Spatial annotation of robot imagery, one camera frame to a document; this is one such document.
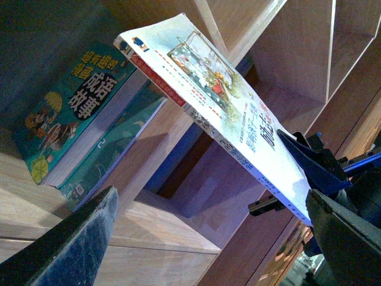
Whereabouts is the wooden bookshelf unit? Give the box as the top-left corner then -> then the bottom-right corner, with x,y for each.
0,0 -> 381,286

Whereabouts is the dark green book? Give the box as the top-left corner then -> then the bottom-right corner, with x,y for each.
59,87 -> 167,211

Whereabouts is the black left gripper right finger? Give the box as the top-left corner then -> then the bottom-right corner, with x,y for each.
306,189 -> 380,285

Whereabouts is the teal comic idiom book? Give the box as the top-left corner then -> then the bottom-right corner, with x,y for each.
14,42 -> 146,187

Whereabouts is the white illustrated paperback book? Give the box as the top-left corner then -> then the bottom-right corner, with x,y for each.
114,14 -> 311,225

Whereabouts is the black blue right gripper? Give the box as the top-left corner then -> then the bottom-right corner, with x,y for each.
247,129 -> 381,286

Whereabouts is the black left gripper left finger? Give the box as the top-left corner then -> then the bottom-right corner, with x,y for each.
1,186 -> 118,285

